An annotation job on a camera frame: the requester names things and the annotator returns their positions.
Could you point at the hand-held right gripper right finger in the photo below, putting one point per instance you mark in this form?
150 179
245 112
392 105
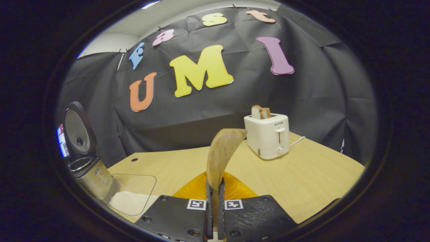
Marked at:
221 218

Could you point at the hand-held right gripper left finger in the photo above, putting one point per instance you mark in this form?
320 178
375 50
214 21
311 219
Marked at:
209 218

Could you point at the wooden spoon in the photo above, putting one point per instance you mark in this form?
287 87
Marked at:
223 148

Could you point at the black silver rice cooker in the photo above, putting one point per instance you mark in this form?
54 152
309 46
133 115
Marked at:
94 178

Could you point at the clear plastic container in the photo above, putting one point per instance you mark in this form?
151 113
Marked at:
134 183

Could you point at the white toaster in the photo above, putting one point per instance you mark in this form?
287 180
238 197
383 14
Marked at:
265 141

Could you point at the pale bread slice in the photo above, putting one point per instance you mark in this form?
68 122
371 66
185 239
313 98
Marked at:
256 112

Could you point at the brown toast slice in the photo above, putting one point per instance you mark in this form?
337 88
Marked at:
266 113

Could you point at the black backdrop cloth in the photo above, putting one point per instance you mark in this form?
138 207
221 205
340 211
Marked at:
302 84

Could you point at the computer monitor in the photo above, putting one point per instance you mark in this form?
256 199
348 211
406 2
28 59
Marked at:
62 143

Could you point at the ceiling light panel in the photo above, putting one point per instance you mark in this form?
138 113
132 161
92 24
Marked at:
149 4

